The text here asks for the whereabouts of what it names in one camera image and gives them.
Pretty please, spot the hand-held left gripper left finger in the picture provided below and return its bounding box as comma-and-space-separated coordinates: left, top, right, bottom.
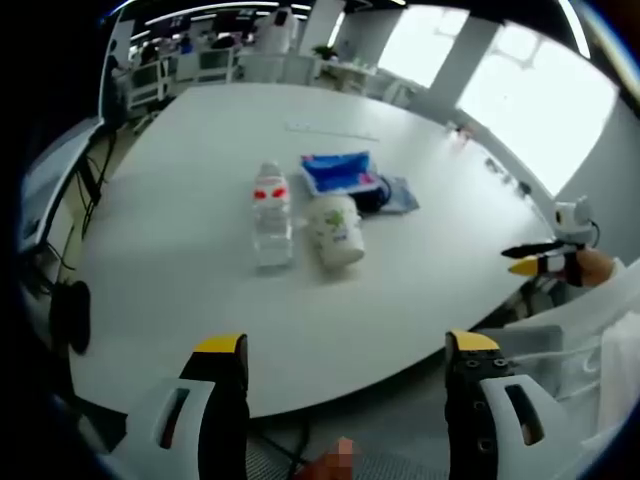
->
97, 333, 250, 480

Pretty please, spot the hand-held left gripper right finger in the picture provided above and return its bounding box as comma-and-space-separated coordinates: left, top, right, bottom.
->
444, 329, 596, 480

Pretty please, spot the clear plastic water bottle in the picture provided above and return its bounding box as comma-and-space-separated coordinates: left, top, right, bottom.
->
251, 160, 295, 275

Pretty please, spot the white tissue canister green print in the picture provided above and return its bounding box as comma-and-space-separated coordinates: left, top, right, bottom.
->
304, 194, 366, 270

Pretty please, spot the blue wet wipes packet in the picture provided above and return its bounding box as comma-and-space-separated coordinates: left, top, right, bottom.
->
299, 149, 382, 196

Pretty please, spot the person's right hand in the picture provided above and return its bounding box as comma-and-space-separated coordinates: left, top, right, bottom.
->
574, 247, 615, 289

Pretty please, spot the white table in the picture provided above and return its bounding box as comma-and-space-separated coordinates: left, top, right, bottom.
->
62, 82, 564, 419

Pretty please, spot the black office chair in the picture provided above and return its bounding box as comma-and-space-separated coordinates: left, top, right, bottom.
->
49, 279, 92, 356

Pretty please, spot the white adjacent desk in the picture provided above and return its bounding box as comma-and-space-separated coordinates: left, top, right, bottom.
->
17, 117, 109, 251

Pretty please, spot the black floor cable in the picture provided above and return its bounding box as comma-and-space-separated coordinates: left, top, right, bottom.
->
249, 417, 314, 476

